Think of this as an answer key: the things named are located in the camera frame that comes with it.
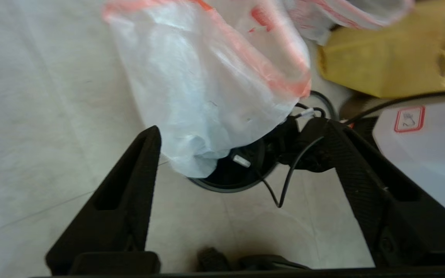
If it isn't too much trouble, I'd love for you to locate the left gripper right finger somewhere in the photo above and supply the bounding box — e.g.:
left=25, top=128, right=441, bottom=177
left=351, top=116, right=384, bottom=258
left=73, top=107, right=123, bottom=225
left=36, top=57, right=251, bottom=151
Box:
left=315, top=118, right=445, bottom=268

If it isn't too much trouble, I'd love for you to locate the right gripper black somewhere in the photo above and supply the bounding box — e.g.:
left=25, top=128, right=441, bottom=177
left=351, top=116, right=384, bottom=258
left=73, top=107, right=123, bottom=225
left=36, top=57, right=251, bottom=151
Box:
left=270, top=116, right=336, bottom=172

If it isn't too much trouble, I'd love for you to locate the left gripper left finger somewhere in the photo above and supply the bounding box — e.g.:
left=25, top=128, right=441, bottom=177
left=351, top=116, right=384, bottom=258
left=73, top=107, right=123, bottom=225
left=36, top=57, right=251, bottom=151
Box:
left=46, top=125, right=162, bottom=275

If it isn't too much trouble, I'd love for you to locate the black round trash bin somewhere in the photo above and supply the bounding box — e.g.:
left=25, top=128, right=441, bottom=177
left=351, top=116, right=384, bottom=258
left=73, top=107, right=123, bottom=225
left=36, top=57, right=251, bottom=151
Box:
left=187, top=137, right=282, bottom=193

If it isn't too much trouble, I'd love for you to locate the white cartoon-print plastic bag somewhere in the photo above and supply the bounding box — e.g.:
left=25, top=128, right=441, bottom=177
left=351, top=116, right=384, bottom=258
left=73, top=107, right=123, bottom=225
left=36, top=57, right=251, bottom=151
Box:
left=102, top=0, right=313, bottom=179

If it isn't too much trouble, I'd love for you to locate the used white red-print trash bag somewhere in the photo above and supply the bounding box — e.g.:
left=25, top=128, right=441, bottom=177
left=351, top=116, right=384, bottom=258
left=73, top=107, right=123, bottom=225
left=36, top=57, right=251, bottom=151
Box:
left=284, top=0, right=416, bottom=46

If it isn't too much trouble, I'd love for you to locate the yellow fabric tote bag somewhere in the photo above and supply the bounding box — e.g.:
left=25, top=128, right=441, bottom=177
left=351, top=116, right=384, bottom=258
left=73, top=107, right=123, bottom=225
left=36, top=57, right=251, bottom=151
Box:
left=316, top=0, right=445, bottom=99

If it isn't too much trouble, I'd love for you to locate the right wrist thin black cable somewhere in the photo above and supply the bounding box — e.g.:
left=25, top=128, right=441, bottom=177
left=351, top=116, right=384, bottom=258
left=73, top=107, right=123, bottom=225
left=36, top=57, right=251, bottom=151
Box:
left=253, top=134, right=326, bottom=209

